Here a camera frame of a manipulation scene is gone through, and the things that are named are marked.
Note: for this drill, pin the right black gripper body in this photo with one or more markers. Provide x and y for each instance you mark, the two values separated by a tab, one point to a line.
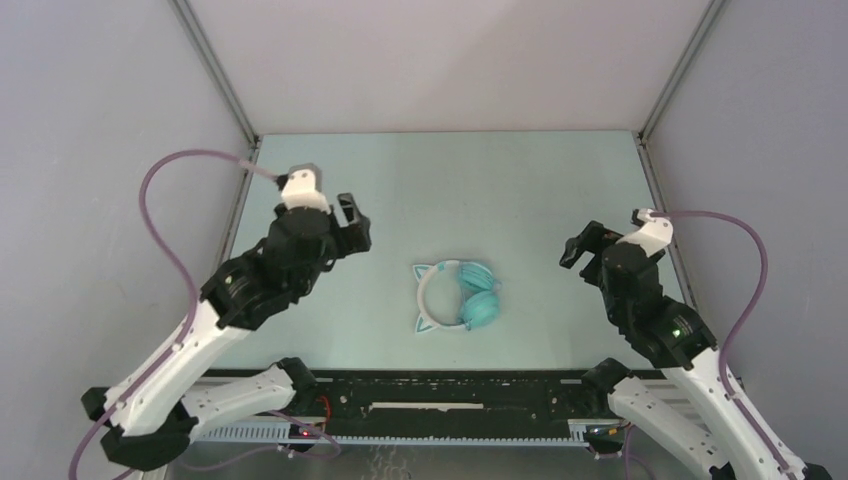
615	306

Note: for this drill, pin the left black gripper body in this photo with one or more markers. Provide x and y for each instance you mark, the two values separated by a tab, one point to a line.
333	242

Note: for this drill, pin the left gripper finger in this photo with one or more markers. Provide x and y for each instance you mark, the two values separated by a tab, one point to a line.
352	239
354	216

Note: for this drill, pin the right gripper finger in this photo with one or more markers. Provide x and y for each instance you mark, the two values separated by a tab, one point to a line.
594	238
592	273

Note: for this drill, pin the teal cat ear headphones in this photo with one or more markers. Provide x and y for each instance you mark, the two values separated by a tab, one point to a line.
477	296

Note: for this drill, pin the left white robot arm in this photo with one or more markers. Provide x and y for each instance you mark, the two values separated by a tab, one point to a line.
154	416

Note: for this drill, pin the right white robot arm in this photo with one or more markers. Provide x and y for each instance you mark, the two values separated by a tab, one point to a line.
732	440

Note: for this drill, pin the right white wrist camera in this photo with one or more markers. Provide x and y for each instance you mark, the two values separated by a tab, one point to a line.
653	234

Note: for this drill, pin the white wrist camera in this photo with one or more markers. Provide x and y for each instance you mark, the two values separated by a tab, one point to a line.
653	234
300	187

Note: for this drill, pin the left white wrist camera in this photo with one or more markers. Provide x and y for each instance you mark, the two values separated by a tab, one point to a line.
300	187

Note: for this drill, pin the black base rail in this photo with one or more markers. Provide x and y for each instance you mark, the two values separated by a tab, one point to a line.
451	403

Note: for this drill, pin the white slotted cable duct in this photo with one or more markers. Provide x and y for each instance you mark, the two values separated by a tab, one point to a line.
284	433

